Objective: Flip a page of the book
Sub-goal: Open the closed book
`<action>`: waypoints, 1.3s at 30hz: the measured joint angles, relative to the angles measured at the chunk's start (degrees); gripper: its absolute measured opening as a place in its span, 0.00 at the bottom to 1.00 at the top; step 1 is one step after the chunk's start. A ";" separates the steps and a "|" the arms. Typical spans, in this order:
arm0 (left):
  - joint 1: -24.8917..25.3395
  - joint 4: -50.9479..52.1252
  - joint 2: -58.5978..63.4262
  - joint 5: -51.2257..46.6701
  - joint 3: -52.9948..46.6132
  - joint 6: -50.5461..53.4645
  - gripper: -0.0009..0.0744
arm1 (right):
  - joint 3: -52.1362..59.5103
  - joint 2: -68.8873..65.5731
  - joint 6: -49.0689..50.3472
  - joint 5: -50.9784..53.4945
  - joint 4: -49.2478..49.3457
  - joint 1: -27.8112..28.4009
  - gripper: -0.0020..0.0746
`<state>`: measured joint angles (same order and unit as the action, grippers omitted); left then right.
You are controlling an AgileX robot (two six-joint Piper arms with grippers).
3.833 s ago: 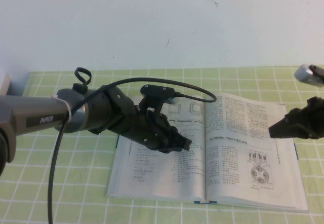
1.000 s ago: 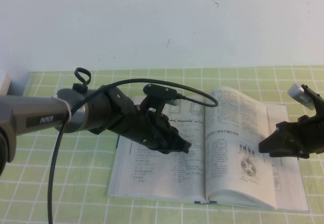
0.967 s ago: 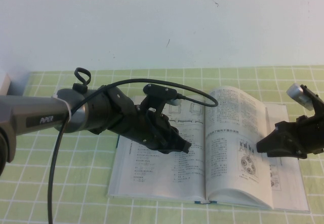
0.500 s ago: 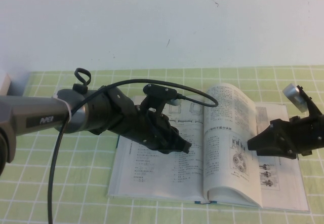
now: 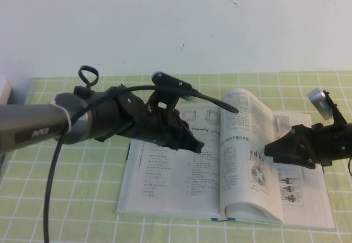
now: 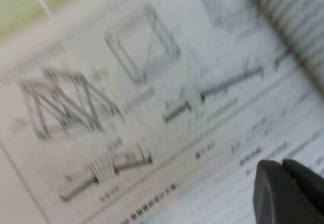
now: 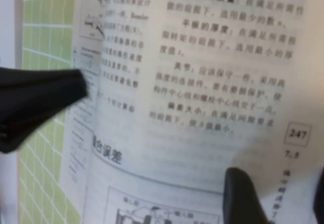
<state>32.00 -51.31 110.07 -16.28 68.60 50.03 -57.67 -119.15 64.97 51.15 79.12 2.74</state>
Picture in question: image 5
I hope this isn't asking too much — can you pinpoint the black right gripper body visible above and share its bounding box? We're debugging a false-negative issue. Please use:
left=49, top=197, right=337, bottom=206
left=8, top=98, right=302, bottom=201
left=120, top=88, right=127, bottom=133
left=290, top=123, right=352, bottom=170

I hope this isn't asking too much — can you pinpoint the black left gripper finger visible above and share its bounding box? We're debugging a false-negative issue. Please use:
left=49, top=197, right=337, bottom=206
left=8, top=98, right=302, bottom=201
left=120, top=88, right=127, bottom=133
left=181, top=126, right=206, bottom=148
left=175, top=142, right=204, bottom=154

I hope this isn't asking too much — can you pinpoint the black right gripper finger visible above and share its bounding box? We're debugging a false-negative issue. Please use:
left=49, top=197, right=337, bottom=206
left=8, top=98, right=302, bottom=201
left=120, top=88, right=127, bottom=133
left=272, top=147, right=301, bottom=165
left=264, top=132, right=298, bottom=156

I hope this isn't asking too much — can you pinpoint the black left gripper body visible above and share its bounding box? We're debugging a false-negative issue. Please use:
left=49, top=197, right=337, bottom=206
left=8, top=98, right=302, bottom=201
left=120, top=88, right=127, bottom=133
left=131, top=107, right=194, bottom=151

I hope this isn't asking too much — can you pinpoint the textbook with diagrams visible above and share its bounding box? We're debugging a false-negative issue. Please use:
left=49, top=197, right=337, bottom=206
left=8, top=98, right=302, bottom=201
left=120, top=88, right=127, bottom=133
left=116, top=87, right=337, bottom=231

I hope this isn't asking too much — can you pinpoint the white zip tie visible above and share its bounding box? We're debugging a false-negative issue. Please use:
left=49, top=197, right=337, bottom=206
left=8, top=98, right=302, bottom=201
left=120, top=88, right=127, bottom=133
left=50, top=101, right=74, bottom=131

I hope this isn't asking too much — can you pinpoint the green white checked tablecloth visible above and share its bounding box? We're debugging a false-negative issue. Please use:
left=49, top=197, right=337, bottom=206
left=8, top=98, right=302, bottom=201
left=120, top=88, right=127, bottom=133
left=0, top=70, right=352, bottom=243

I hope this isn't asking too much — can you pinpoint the white box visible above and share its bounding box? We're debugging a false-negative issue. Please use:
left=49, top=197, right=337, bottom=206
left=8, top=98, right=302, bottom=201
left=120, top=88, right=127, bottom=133
left=0, top=74, right=13, bottom=107

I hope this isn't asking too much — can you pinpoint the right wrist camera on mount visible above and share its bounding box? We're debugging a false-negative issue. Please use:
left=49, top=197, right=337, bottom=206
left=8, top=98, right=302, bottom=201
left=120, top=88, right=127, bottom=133
left=307, top=87, right=349, bottom=126

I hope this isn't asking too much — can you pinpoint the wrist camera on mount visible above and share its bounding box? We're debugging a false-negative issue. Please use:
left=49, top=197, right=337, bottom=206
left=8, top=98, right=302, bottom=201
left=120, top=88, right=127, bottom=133
left=147, top=70, right=199, bottom=112
left=307, top=87, right=349, bottom=126

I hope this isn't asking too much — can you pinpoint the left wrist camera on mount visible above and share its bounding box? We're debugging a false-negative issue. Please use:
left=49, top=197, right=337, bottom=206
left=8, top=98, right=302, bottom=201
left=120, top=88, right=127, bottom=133
left=147, top=70, right=199, bottom=112

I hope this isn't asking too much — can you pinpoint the black looped plug strap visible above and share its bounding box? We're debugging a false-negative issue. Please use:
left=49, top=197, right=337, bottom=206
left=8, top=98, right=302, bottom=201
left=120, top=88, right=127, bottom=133
left=73, top=65, right=100, bottom=98

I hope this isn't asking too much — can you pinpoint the black left camera cable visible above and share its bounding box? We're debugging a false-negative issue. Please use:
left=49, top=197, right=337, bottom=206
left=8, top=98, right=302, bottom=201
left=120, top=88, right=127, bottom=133
left=45, top=85, right=239, bottom=243

